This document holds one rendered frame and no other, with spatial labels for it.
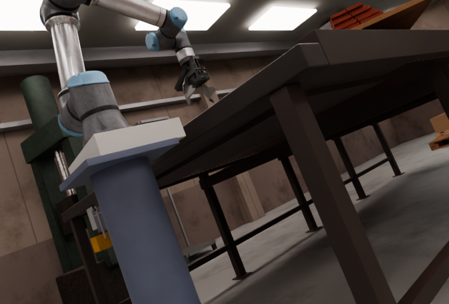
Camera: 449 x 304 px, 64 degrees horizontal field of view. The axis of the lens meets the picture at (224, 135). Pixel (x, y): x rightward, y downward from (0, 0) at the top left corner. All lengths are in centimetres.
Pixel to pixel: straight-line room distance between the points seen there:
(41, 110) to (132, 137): 351
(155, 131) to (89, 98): 21
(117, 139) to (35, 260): 404
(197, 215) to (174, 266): 481
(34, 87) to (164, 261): 376
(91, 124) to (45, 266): 398
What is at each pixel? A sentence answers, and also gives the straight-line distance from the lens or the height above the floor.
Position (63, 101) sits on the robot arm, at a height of 112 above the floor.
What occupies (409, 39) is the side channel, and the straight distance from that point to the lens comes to 137.
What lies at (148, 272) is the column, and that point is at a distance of 100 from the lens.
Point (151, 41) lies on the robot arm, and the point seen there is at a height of 134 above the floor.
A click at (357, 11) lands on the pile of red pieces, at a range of 177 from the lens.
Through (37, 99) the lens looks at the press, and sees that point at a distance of 452.
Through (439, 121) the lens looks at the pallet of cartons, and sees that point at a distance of 815.
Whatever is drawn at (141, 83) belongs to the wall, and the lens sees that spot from 614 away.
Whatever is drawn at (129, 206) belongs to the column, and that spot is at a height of 73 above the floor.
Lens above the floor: 68
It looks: 8 degrees up
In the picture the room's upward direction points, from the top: 22 degrees counter-clockwise
